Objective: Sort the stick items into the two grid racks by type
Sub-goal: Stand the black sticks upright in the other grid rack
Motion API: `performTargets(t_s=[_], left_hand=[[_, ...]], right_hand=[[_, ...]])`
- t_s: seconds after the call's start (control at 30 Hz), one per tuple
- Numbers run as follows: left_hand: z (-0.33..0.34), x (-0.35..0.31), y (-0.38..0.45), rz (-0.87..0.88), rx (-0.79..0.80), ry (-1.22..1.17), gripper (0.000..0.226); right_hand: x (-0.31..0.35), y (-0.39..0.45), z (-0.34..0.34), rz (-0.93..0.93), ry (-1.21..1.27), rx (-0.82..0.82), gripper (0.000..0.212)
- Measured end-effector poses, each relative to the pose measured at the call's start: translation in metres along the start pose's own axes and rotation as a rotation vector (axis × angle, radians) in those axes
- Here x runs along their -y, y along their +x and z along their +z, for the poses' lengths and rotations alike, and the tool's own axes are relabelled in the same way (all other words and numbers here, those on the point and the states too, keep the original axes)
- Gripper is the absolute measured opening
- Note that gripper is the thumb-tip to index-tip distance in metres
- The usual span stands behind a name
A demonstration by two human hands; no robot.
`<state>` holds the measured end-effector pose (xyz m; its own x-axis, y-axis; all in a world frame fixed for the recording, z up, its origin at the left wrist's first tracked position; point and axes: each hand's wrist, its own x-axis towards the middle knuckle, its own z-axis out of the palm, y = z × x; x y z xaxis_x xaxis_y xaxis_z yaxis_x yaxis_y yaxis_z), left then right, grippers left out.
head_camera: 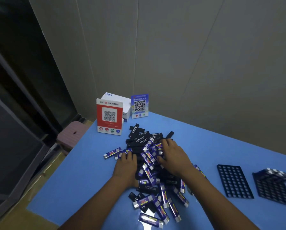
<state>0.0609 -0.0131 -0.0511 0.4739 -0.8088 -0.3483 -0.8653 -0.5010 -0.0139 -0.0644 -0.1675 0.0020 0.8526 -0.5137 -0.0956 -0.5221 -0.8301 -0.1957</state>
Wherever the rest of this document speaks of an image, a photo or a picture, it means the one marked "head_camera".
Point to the person's right forearm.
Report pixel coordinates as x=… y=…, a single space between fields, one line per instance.
x=217 y=206

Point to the white cardboard box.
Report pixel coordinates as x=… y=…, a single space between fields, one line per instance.
x=119 y=96

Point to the person's right hand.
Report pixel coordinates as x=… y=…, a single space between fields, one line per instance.
x=176 y=158

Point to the person's left forearm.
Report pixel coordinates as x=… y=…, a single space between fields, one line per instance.
x=102 y=208

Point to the person's left hand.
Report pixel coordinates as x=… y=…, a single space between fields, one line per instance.
x=126 y=168

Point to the row of blue lighters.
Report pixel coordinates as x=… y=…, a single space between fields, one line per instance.
x=280 y=173

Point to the pink plastic stool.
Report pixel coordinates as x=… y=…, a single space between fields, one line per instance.
x=71 y=134

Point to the red code sign stand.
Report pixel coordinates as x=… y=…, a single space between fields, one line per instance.
x=109 y=114

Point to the blue code sign stand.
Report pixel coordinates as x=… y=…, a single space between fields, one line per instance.
x=139 y=106

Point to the black grid tray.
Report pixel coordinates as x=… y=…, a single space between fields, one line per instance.
x=233 y=182
x=272 y=191

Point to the pile of mixed lighters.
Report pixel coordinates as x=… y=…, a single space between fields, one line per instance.
x=149 y=176

